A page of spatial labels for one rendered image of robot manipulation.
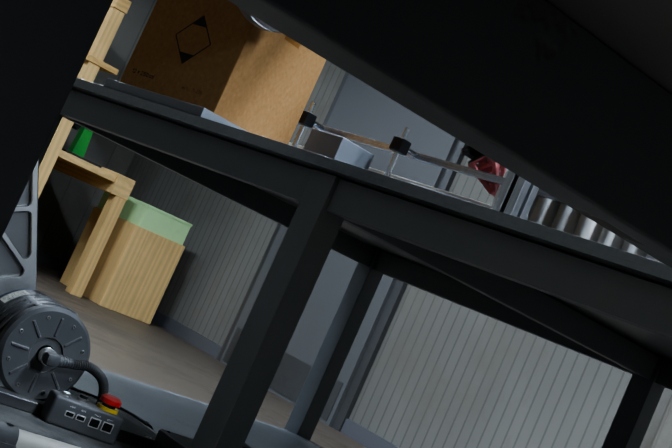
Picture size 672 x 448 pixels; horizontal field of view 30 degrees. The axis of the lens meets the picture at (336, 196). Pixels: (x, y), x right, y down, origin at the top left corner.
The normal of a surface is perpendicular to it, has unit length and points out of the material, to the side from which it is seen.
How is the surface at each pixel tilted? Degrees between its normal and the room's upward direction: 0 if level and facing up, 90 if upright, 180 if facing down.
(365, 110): 90
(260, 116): 90
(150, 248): 90
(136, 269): 90
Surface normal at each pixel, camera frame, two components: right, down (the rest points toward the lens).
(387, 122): -0.72, -0.37
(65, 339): 0.56, 0.18
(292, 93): 0.73, 0.27
